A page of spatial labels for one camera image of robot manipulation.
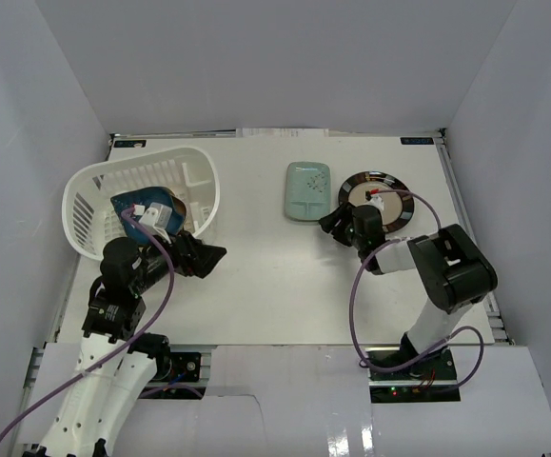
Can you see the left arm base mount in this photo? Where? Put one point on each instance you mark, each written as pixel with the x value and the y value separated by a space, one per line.
pixel 183 377

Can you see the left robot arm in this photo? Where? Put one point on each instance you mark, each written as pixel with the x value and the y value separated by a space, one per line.
pixel 117 355

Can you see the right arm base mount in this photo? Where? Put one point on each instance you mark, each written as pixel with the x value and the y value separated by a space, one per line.
pixel 432 380

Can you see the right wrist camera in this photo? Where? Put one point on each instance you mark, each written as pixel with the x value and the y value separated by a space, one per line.
pixel 374 199

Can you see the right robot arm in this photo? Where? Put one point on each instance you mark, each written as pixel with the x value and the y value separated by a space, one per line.
pixel 454 273

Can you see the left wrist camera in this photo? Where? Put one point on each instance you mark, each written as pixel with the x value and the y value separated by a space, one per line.
pixel 154 219

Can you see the dark blue leaf plate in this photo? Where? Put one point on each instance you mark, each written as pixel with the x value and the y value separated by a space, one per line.
pixel 145 196

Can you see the pink panda square plate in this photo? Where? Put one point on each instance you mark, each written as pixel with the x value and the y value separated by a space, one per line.
pixel 178 216

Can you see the white plastic dish bin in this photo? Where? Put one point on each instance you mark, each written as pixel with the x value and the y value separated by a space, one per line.
pixel 89 218

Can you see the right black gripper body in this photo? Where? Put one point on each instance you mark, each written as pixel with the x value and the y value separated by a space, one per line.
pixel 358 243

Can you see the round black rimmed plate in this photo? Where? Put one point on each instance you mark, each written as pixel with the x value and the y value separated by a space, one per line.
pixel 399 206

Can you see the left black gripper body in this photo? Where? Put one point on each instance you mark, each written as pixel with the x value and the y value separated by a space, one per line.
pixel 188 254

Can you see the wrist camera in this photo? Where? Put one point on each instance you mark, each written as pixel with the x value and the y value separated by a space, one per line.
pixel 154 219
pixel 374 199

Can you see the light teal rectangular plate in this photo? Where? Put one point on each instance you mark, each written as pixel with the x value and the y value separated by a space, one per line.
pixel 307 191

